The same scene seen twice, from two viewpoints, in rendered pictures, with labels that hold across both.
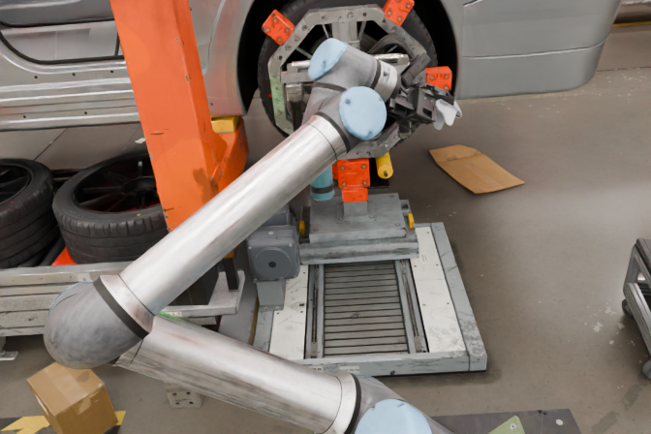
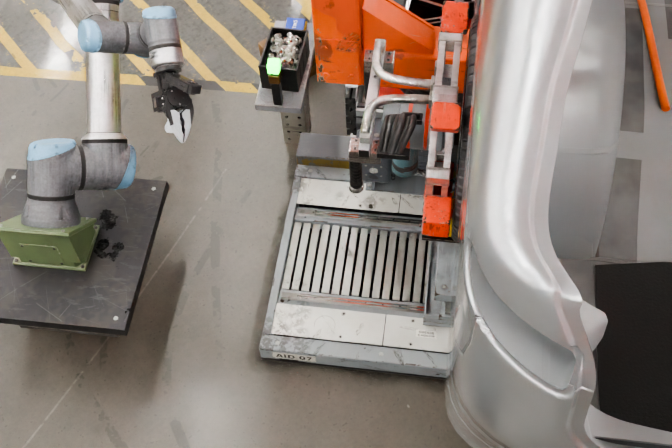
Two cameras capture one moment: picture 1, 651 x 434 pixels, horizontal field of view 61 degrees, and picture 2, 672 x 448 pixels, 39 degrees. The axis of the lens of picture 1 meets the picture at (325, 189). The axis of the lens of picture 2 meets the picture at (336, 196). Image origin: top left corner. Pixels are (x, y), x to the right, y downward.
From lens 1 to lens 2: 3.04 m
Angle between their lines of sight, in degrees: 71
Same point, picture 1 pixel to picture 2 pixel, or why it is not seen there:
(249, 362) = (92, 70)
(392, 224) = (446, 282)
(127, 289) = not seen: outside the picture
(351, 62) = (145, 26)
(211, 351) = not seen: hidden behind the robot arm
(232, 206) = (66, 0)
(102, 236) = not seen: hidden behind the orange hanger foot
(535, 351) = (275, 413)
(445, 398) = (242, 316)
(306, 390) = (90, 109)
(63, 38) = not seen: outside the picture
